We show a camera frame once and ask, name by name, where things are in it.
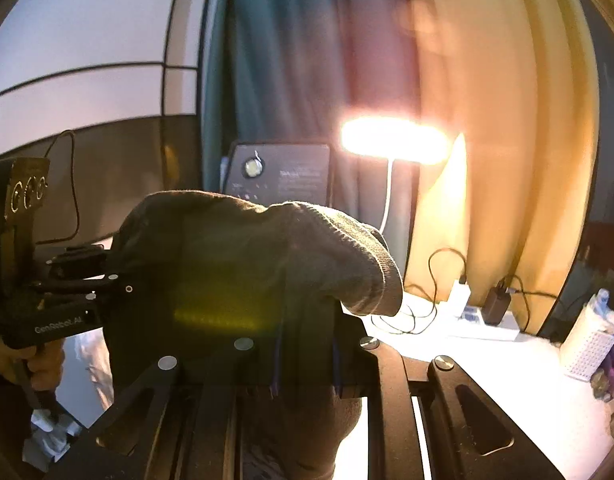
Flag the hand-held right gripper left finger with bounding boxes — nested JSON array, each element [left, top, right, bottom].
[[47, 337, 288, 480]]

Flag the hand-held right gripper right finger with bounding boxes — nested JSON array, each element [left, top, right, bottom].
[[332, 335, 568, 480]]

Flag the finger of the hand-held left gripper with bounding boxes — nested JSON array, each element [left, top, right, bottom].
[[49, 245, 110, 276], [37, 274, 135, 311]]

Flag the brown t-shirt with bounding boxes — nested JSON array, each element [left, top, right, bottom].
[[103, 190, 405, 480]]

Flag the person's left forearm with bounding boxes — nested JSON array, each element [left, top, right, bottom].
[[0, 370, 38, 466]]

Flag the person's left hand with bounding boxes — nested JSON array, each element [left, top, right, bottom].
[[0, 332, 66, 398]]

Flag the white garment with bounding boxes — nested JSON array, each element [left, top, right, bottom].
[[24, 407, 82, 471]]

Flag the white charger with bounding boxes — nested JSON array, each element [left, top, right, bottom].
[[449, 280, 473, 318]]

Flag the white power strip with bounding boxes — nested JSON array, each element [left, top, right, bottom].
[[444, 305, 520, 342]]

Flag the black charger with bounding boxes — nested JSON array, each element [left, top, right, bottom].
[[482, 287, 513, 327]]

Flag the white perforated basket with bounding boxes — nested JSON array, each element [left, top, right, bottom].
[[560, 302, 614, 382]]

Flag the dark screen device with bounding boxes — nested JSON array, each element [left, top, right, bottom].
[[221, 141, 334, 208]]

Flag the blue capped bottle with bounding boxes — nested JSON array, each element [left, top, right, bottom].
[[590, 289, 612, 321]]

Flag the white desk lamp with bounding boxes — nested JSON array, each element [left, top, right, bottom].
[[339, 116, 450, 236]]

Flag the dark teal curtain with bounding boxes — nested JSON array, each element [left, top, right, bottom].
[[199, 0, 423, 281]]

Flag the yellow curtain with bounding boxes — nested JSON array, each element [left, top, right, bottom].
[[399, 0, 600, 333]]

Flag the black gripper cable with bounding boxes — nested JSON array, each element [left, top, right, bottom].
[[34, 130, 82, 246]]

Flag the black charging cable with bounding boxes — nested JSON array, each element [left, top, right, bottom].
[[369, 247, 469, 336], [502, 275, 573, 306]]

